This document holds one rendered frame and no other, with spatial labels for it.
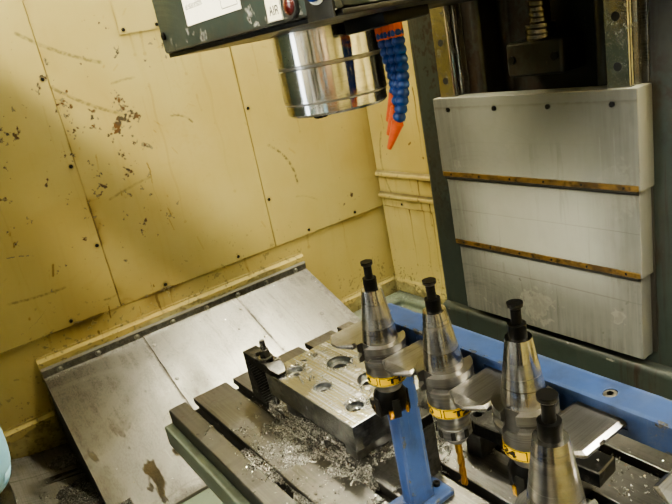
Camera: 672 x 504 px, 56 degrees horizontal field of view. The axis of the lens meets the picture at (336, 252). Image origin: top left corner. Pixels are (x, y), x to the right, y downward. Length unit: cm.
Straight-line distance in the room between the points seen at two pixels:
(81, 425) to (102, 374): 17
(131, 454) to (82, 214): 66
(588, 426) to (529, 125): 78
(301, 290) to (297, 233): 20
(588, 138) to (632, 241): 20
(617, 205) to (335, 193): 122
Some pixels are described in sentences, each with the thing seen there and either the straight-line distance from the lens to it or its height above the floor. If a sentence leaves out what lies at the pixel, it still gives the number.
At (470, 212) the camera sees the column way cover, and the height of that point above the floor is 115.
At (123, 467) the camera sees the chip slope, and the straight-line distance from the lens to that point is 172.
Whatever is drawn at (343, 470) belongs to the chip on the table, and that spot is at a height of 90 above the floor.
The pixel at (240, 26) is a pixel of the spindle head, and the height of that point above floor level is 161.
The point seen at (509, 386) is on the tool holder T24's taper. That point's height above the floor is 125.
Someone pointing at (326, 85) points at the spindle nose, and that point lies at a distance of 92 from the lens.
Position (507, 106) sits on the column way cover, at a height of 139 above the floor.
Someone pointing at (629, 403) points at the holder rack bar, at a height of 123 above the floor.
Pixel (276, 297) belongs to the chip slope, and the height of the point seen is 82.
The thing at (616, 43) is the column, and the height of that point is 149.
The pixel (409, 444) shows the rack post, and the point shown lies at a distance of 95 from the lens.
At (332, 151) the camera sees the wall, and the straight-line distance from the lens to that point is 222.
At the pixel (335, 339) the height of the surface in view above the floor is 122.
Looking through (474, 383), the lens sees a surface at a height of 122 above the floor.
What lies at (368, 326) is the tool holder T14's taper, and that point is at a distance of 77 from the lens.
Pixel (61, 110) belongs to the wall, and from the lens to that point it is 187.
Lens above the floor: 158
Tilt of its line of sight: 18 degrees down
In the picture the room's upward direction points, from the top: 11 degrees counter-clockwise
